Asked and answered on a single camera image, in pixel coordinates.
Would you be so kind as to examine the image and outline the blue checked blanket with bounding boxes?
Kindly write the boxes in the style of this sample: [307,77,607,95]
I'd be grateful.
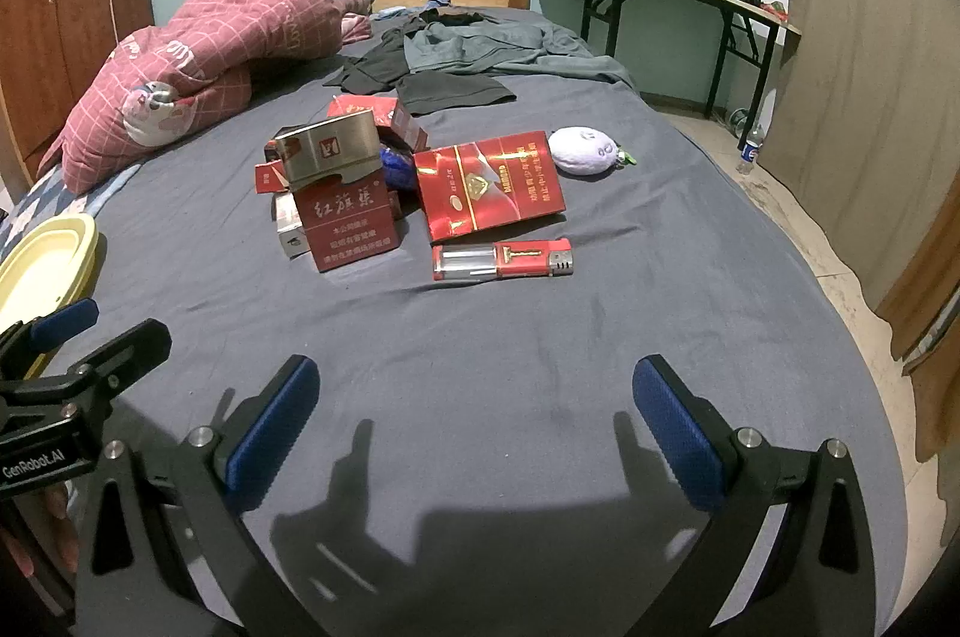
[0,164,143,248]

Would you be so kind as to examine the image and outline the person's left hand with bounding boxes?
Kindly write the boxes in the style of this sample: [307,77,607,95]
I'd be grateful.
[0,485,80,579]

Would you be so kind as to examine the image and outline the red cigarette pack gold lid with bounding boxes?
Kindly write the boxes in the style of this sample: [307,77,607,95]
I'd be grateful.
[274,110,402,273]

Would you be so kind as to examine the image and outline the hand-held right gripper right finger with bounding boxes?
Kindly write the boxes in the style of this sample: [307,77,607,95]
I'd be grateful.
[631,353,890,637]

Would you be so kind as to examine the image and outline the red cigarette carton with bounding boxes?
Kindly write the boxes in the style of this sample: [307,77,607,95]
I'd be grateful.
[414,133,565,244]

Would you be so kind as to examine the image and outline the purple plush toy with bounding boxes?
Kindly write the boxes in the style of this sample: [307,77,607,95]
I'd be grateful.
[547,125,638,177]

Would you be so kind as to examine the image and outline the plastic bottle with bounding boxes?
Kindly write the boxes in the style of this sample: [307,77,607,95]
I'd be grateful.
[739,123,766,177]

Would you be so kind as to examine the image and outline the grey jacket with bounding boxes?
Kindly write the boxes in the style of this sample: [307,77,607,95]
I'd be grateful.
[401,18,638,87]

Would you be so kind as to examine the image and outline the dark shirt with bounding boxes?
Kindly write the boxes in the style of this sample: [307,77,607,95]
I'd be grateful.
[322,33,410,95]

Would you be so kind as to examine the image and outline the red transparent lighter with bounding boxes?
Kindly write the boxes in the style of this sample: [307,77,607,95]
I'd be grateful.
[431,238,575,284]

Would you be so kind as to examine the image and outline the yellow plastic basin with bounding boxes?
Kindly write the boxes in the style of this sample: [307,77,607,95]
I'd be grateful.
[0,212,101,377]

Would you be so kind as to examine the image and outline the blue printed packet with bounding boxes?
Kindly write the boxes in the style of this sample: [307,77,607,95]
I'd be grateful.
[379,146,418,193]

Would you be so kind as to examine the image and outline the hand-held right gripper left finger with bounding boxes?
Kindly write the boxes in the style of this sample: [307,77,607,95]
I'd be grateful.
[75,353,331,637]

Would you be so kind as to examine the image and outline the pink checked quilt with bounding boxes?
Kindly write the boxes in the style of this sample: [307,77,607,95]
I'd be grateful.
[37,0,376,196]

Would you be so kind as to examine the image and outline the black shorts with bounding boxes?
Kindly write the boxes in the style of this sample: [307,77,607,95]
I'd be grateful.
[397,73,518,117]

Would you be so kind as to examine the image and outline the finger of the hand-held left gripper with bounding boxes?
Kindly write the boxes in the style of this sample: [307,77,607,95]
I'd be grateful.
[43,318,173,414]
[0,298,101,377]

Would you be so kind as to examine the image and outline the small red cigarette pack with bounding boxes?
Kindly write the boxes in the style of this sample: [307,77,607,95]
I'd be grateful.
[253,159,293,196]

